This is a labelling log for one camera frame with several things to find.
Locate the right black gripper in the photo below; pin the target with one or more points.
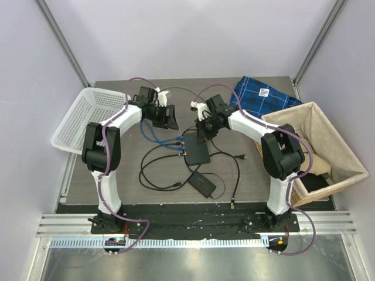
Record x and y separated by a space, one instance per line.
201 137

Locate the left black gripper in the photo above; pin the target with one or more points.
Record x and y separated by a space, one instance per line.
167 122

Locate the black network switch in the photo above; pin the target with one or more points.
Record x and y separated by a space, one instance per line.
196 150

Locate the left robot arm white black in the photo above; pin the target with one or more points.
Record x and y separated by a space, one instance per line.
101 150

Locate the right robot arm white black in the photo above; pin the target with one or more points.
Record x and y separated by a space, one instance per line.
281 152

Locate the black power adapter brick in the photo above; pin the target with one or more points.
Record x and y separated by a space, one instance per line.
201 184

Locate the blue plaid cloth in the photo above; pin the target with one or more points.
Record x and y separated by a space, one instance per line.
258 98

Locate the white perforated plastic basket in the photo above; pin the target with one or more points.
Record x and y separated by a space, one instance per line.
91 105

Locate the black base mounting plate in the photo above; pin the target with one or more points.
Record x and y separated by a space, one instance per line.
193 218

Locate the beige cloth in basket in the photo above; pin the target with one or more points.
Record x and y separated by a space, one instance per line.
320 167

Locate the wicker basket with beige liner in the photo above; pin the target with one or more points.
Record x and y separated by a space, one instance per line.
333 160

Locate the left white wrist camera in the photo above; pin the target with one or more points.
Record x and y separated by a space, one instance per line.
162 97

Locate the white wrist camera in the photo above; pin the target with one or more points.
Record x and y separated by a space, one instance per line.
162 97
201 109

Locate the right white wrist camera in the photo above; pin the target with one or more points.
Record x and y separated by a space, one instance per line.
201 109

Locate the aluminium frame rail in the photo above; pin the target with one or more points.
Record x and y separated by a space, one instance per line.
77 231

